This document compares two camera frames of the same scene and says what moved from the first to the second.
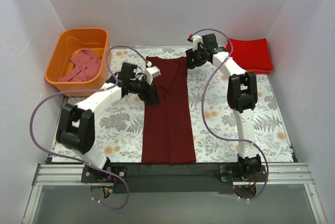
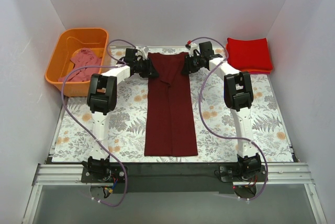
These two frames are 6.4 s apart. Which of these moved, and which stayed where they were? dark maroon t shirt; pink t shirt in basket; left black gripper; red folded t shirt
Moved: left black gripper; dark maroon t shirt
Stayed: red folded t shirt; pink t shirt in basket
